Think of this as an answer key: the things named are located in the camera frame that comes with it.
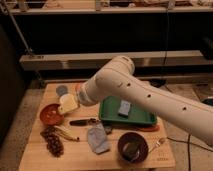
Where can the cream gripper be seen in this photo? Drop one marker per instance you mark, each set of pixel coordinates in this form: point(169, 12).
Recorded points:
point(68, 104)

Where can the blue sponge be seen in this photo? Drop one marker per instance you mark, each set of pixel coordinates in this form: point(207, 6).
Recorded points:
point(124, 108)

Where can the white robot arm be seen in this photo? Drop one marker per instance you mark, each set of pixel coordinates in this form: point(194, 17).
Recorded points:
point(116, 78)

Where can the red bowl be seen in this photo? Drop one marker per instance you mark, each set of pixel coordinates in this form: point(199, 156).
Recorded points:
point(49, 115)

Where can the dark brown bowl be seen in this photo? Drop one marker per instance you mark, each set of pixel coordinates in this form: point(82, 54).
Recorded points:
point(132, 147)

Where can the grey blue round lid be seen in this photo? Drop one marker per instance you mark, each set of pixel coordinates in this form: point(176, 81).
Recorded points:
point(61, 90)

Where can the orange fruit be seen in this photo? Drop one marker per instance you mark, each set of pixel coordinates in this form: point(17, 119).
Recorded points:
point(77, 87)

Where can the wooden board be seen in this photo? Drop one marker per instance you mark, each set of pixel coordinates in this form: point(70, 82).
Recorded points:
point(78, 155)

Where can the yellow banana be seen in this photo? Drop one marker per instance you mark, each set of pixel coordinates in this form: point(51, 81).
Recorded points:
point(62, 131)

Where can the metal shelf rack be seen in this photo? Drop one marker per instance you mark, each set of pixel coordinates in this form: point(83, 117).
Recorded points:
point(164, 42)

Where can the blue grey cloth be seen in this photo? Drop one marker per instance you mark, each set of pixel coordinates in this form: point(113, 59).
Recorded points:
point(97, 139)

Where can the bunch of dark grapes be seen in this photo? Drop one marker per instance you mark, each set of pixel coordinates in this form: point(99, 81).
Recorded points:
point(54, 144)

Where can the green plastic tray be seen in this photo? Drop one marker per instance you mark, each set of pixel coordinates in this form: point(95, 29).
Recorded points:
point(109, 112)

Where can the orange carrot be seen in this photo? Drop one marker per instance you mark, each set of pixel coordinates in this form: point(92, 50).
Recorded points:
point(149, 128)

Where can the black handled knife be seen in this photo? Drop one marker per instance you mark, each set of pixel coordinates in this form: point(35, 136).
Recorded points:
point(83, 122)

